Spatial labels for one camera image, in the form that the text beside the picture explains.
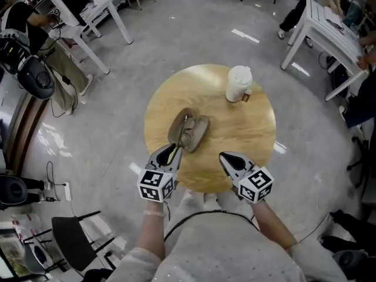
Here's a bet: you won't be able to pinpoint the pile of pink white packets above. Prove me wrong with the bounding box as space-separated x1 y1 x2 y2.
324 6 345 32

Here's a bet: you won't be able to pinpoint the wooden floor step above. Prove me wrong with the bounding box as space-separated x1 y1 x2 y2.
5 92 49 176

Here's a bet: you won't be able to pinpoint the long white table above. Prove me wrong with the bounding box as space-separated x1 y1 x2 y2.
280 0 370 102

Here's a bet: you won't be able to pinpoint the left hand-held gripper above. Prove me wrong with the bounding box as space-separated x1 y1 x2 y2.
137 143 183 203

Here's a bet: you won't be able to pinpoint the brown glasses case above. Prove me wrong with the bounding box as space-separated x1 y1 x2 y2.
167 107 211 154

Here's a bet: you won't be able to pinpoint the white desk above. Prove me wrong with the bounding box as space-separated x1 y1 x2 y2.
48 0 133 75

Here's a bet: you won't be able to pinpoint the black office chair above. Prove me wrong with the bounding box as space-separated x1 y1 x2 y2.
346 136 376 187

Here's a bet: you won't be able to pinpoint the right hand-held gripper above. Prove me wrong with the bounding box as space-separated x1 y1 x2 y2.
219 152 275 204

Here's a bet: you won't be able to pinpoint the person's left forearm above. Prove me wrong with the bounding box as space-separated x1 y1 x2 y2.
135 200 167 260

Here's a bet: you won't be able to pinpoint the black bag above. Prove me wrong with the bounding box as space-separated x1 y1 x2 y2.
331 66 350 96

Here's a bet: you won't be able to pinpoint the round wooden side table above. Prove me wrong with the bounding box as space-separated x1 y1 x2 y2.
143 64 277 193

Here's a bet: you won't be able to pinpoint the black chest cable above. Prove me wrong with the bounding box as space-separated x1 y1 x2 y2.
163 210 261 242

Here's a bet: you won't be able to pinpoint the person's white trouser leg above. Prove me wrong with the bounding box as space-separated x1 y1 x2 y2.
176 189 250 217

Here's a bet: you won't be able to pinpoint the eyeglasses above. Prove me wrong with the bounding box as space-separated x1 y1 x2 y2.
169 113 197 162

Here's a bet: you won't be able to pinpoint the grey rounded backpack shell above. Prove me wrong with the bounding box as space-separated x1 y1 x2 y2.
17 56 56 100
0 174 29 207

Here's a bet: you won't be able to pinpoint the person's white top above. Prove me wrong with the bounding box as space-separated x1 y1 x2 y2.
107 211 349 282

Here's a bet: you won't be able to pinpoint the white lidded paper cup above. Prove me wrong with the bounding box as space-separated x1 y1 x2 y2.
225 65 253 103

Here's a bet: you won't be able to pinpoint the person's right forearm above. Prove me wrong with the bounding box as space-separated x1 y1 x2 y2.
251 200 298 250

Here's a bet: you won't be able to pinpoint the grey rounded shell seat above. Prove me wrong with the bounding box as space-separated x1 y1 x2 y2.
331 250 370 276

